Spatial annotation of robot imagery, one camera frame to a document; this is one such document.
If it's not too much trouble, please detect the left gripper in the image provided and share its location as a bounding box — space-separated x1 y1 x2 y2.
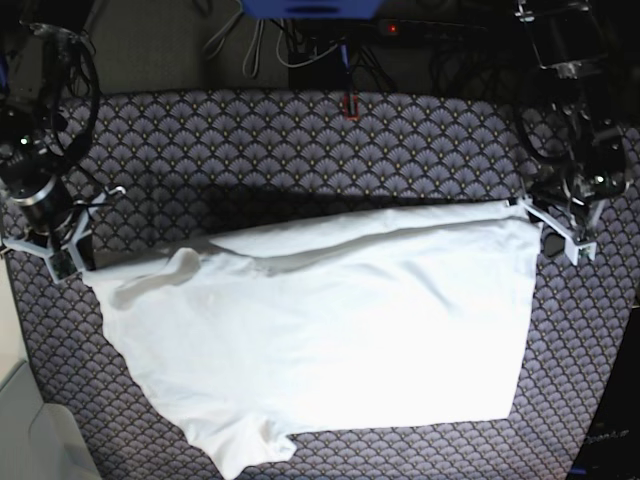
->
532 174 607 235

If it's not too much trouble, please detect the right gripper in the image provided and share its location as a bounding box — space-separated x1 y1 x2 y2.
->
12 177 96 272

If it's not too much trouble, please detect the white T-shirt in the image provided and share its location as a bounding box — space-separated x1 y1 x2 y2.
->
83 201 541 479

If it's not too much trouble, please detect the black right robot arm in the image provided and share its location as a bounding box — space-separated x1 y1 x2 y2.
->
1 22 109 282

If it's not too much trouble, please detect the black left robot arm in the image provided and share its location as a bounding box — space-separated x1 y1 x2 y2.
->
514 1 630 241

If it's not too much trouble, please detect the black triangular finger pad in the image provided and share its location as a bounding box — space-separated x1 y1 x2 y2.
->
542 233 565 260

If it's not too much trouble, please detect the patterned blue table cloth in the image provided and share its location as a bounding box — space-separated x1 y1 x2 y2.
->
7 90 639 479

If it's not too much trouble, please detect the red black clamp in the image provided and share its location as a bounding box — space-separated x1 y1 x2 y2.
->
343 93 359 120

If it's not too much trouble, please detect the black power strip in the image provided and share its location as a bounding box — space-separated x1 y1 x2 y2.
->
377 18 487 37

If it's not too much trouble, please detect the black box with logo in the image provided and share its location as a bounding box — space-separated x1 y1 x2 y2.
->
567 308 639 479

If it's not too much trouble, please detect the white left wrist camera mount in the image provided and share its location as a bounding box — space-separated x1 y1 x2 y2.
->
506 196 597 266

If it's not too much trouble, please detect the grey looped cable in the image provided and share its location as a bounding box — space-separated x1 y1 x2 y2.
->
241 19 266 79

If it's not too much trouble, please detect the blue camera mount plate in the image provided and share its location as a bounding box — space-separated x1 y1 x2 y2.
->
241 0 383 20

